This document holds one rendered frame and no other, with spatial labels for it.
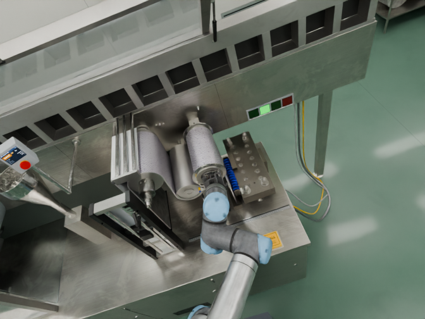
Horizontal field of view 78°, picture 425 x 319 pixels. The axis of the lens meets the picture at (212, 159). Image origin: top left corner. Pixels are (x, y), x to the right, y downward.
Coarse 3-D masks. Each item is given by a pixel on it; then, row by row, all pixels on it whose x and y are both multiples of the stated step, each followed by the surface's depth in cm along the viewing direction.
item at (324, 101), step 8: (320, 96) 166; (328, 96) 162; (320, 104) 170; (328, 104) 168; (320, 112) 175; (328, 112) 173; (320, 120) 180; (328, 120) 180; (320, 128) 185; (320, 136) 191; (320, 144) 198; (320, 152) 206; (320, 160) 214; (320, 168) 224; (320, 176) 233
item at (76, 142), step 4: (72, 140) 123; (76, 140) 123; (76, 144) 123; (76, 148) 121; (76, 152) 120; (72, 156) 118; (76, 156) 119; (72, 160) 116; (72, 164) 115; (72, 168) 113; (72, 172) 112; (72, 176) 111; (68, 180) 110; (72, 180) 110; (68, 184) 108; (68, 188) 107
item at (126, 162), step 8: (136, 128) 114; (120, 136) 114; (128, 136) 113; (136, 136) 112; (120, 144) 111; (128, 144) 110; (136, 144) 108; (120, 152) 108; (128, 152) 107; (136, 152) 106; (120, 160) 105; (128, 160) 104; (136, 160) 103; (120, 168) 103; (128, 168) 102; (136, 168) 100; (120, 176) 97; (128, 176) 98; (136, 176) 99
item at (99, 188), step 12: (96, 180) 149; (108, 180) 151; (60, 192) 149; (72, 192) 152; (84, 192) 154; (96, 192) 157; (108, 192) 159; (120, 192) 162; (72, 204) 160; (84, 204) 163
